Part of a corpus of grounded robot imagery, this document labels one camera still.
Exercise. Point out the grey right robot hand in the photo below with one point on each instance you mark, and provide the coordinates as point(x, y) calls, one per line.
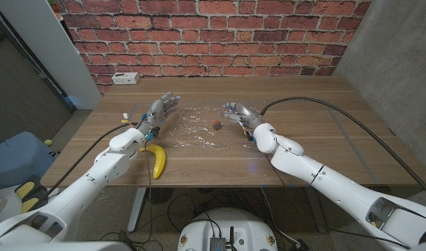
point(247, 115)

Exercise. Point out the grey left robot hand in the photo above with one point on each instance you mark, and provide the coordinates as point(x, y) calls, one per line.
point(157, 113)

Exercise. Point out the small red fruit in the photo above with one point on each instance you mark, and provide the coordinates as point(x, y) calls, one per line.
point(217, 125)

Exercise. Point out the clear plastic wrap sheet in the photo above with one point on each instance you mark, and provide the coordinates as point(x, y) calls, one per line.
point(191, 129)

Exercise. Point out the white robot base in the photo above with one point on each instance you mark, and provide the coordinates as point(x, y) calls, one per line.
point(247, 230)

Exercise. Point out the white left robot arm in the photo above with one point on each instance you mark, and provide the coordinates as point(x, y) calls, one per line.
point(76, 195)

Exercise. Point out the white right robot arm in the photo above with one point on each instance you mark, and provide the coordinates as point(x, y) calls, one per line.
point(338, 184)

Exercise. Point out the yellow banana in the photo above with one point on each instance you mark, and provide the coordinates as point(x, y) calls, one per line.
point(159, 158)

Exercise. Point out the yellow green tennis ball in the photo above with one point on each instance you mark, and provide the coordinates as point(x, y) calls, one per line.
point(48, 142)

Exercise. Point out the white power strip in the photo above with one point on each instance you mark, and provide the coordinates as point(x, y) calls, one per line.
point(125, 78)

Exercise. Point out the black round floor fan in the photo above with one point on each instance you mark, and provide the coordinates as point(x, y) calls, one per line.
point(158, 195)

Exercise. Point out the red brick print backdrop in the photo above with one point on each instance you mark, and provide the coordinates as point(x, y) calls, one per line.
point(212, 35)

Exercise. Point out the white table leg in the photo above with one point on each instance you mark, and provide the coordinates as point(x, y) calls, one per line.
point(136, 212)

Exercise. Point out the grey table leg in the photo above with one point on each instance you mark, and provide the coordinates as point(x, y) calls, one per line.
point(319, 216)

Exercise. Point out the white board panel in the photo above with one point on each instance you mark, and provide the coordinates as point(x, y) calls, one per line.
point(42, 35)

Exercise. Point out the blue grey bin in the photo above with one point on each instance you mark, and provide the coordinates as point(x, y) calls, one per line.
point(14, 157)

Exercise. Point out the black yellow foot pedal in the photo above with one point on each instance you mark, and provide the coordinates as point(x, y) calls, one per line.
point(24, 190)

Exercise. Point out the white robot chest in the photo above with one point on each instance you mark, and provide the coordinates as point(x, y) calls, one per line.
point(59, 246)

